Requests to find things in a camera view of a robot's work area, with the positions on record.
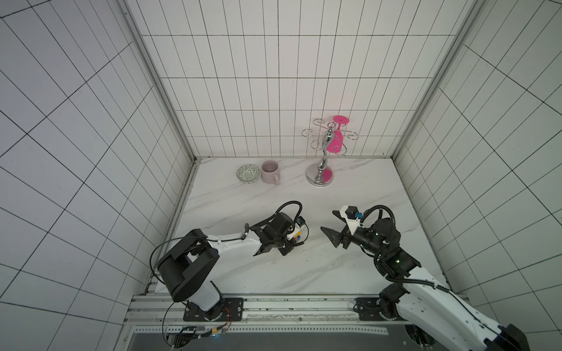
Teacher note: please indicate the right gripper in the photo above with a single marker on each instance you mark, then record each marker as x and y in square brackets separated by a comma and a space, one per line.
[345, 235]

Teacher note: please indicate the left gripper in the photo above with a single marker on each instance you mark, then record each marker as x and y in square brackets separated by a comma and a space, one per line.
[290, 245]

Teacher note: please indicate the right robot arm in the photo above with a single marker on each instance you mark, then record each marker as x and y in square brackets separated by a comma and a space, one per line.
[414, 294]

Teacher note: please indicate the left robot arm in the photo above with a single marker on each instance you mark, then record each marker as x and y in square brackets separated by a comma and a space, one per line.
[189, 267]

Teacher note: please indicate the silver cup holder stand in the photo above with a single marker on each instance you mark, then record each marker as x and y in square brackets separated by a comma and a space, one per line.
[320, 174]

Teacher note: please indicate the pale pink mug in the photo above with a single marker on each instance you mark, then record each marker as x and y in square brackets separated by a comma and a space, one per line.
[270, 172]

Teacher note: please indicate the pink wine glass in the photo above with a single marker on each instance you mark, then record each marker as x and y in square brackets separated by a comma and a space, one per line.
[336, 143]

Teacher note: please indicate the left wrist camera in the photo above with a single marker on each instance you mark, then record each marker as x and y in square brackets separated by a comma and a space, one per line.
[297, 227]

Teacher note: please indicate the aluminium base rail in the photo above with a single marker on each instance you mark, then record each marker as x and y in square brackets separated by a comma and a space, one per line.
[156, 315]

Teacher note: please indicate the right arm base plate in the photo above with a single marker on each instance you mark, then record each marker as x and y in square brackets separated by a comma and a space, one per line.
[374, 309]

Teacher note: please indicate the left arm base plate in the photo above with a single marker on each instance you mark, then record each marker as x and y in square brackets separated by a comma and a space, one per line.
[232, 307]

